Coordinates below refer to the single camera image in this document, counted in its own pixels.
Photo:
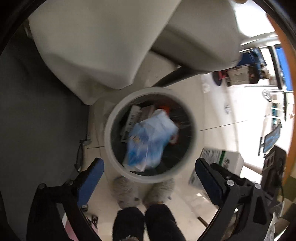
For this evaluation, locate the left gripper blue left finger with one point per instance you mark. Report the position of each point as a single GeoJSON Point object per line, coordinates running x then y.
{"type": "Point", "coordinates": [44, 222]}

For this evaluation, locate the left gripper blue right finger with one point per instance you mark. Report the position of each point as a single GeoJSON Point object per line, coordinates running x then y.
{"type": "Point", "coordinates": [237, 199]}

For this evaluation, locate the white green medicine box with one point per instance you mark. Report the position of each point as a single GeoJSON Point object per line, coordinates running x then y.
{"type": "Point", "coordinates": [213, 169]}

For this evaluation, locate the blue snack bag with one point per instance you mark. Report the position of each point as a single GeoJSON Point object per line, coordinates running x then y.
{"type": "Point", "coordinates": [147, 140]}

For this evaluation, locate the white toothpaste box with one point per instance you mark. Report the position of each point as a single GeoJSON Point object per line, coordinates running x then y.
{"type": "Point", "coordinates": [136, 115]}

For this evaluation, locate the white round trash bin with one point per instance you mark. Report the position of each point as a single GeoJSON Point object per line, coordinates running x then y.
{"type": "Point", "coordinates": [176, 154]}

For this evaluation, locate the right black trouser leg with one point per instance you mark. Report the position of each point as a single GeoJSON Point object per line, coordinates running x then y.
{"type": "Point", "coordinates": [161, 224]}

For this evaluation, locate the right grey fuzzy slipper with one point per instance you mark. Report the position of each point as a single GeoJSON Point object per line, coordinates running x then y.
{"type": "Point", "coordinates": [159, 193]}

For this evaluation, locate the grey fuzzy slipper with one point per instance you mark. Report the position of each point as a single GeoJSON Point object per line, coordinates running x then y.
{"type": "Point", "coordinates": [159, 193]}
{"type": "Point", "coordinates": [125, 192]}

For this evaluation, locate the left grey fuzzy slipper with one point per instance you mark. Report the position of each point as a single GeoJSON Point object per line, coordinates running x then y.
{"type": "Point", "coordinates": [125, 192]}

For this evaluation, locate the dark grey sofa seat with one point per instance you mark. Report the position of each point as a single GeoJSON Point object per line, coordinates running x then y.
{"type": "Point", "coordinates": [42, 124]}

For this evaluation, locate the crumpled foil wrapper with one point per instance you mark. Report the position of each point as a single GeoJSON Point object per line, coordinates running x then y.
{"type": "Point", "coordinates": [227, 108]}

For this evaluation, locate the black red flip-flop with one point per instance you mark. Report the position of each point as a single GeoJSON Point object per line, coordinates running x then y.
{"type": "Point", "coordinates": [218, 76]}

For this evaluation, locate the blue white box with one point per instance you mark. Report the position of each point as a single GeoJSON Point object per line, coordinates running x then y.
{"type": "Point", "coordinates": [251, 68]}

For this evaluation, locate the round orange-rimmed table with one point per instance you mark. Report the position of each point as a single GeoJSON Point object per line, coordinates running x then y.
{"type": "Point", "coordinates": [285, 77]}

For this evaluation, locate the grey padded chair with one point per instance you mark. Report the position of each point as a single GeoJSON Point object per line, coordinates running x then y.
{"type": "Point", "coordinates": [200, 37]}

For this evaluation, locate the white cloth on chair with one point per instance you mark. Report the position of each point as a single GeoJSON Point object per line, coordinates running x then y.
{"type": "Point", "coordinates": [94, 47]}

